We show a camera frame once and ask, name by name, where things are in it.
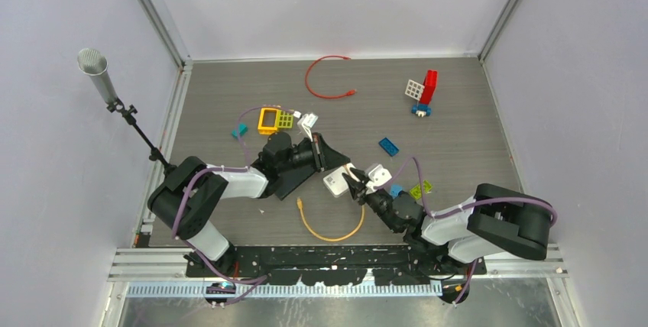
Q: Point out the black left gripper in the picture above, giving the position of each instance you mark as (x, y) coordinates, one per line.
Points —
(324, 157)

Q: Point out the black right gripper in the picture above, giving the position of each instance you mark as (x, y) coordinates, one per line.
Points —
(358, 189)

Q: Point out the white square switch box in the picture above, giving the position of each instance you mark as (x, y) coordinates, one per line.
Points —
(334, 181)

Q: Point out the black network switch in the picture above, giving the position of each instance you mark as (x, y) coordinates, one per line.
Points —
(292, 179)

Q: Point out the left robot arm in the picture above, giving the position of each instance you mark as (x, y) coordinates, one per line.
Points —
(187, 197)

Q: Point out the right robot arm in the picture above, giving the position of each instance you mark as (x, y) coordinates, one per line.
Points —
(493, 220)

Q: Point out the light blue white brick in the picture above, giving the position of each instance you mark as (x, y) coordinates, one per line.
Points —
(395, 190)

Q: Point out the blue flat toy brick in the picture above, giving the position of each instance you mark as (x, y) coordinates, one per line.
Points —
(389, 147)

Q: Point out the lime green lattice piece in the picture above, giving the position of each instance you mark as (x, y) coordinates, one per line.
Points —
(284, 120)

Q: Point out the lime green flat brick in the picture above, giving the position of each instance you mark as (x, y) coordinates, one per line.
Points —
(418, 190)

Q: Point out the teal toy block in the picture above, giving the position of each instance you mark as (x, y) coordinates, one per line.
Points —
(240, 131)

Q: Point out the blue toy brick base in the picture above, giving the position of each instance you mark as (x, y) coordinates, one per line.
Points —
(421, 110)

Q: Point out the white toy lattice piece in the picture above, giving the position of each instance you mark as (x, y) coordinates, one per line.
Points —
(414, 90)

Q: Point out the red toy brick tower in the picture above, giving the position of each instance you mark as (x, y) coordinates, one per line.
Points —
(429, 87)

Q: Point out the black microphone stand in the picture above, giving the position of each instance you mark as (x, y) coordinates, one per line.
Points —
(128, 114)

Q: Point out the silver microphone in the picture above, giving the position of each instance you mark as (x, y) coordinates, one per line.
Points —
(94, 64)

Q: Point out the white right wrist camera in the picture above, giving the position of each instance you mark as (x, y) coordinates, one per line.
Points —
(378, 176)

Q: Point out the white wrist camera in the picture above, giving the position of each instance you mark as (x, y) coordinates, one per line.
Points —
(305, 123)
(378, 176)

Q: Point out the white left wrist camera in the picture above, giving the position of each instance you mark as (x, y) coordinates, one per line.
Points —
(305, 123)

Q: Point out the yellow toy window frame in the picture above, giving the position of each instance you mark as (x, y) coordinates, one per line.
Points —
(268, 121)

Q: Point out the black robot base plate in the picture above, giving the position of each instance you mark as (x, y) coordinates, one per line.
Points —
(332, 265)

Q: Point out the white perforated cable tray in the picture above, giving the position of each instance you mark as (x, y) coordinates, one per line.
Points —
(206, 289)

